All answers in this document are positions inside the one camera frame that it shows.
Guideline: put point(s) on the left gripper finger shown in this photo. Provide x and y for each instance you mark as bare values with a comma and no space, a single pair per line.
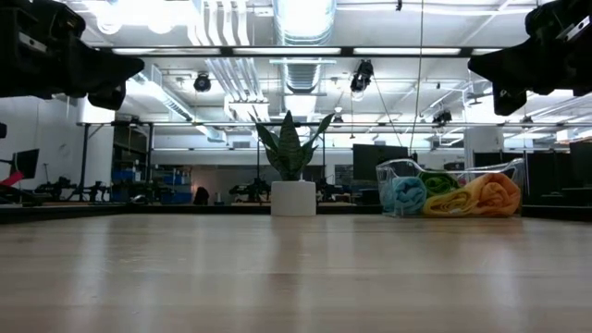
106,69
108,97

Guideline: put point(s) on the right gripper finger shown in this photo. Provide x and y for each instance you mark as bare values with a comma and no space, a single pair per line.
513,67
506,99

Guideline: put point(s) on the orange microfiber towel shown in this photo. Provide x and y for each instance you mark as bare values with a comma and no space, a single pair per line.
497,194

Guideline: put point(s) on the green microfiber towel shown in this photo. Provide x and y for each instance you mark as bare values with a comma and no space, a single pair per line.
439,182

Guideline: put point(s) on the yellow microfiber towel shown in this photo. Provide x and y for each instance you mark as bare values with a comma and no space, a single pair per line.
448,203

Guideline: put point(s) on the clear plastic basket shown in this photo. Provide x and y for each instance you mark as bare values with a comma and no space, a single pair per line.
393,166

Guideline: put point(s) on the blue microfiber towel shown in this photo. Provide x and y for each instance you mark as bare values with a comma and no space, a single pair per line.
407,194

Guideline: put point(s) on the black background robot arm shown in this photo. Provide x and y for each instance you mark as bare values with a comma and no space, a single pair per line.
252,188

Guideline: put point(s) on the black shelving unit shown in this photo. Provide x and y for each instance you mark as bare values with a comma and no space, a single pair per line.
131,152

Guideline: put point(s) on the black ceiling spotlight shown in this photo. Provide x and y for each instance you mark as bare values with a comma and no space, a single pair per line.
441,116
202,82
362,75

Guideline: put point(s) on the black background cabinets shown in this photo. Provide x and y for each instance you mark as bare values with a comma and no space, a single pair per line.
555,171

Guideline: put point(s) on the black background equipment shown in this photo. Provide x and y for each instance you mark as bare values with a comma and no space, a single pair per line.
55,187

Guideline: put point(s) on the small black tilted monitor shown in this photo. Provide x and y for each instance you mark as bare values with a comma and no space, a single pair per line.
25,163

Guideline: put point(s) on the blue storage crate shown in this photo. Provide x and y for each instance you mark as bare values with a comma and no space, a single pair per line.
176,189

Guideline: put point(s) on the red flat object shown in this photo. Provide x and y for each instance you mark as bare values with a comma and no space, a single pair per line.
11,178

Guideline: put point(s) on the dark rounded background object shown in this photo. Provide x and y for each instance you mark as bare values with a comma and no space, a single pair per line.
201,196

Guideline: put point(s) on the wide black monitor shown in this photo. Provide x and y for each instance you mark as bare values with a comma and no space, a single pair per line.
370,159

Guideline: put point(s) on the black overhead light bar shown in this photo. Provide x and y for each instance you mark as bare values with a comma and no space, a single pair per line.
347,51

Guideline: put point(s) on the potted plant in white pot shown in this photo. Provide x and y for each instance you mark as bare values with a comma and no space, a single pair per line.
289,148

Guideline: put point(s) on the silver ventilation duct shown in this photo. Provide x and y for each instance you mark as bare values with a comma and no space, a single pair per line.
303,23

